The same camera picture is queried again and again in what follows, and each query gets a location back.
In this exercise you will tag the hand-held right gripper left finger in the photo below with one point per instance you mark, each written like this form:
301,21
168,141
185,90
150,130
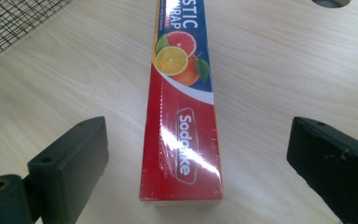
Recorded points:
71,168

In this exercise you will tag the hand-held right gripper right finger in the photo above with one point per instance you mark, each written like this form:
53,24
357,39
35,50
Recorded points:
338,161

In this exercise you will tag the red plastic wrap box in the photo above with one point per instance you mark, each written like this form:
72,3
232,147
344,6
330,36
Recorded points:
183,124

